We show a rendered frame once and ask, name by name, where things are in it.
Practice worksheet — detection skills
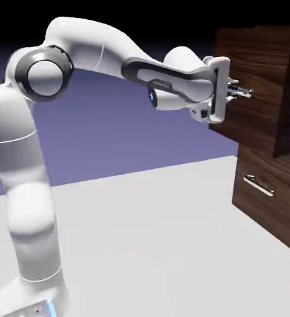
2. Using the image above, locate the dark wood drawer front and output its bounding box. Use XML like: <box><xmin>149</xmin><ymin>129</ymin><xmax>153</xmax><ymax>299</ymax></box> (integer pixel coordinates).
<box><xmin>208</xmin><ymin>26</ymin><xmax>290</xmax><ymax>159</ymax></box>
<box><xmin>231</xmin><ymin>143</ymin><xmax>290</xmax><ymax>249</ymax></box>

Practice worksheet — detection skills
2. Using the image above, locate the silver metal drawer handle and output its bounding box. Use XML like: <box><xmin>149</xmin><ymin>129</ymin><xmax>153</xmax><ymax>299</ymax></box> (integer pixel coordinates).
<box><xmin>242</xmin><ymin>174</ymin><xmax>275</xmax><ymax>198</ymax></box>
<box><xmin>227</xmin><ymin>84</ymin><xmax>254</xmax><ymax>99</ymax></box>

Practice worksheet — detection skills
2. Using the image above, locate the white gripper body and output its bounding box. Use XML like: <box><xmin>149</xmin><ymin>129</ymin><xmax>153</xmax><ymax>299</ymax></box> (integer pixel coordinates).
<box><xmin>202</xmin><ymin>56</ymin><xmax>232</xmax><ymax>124</ymax></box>

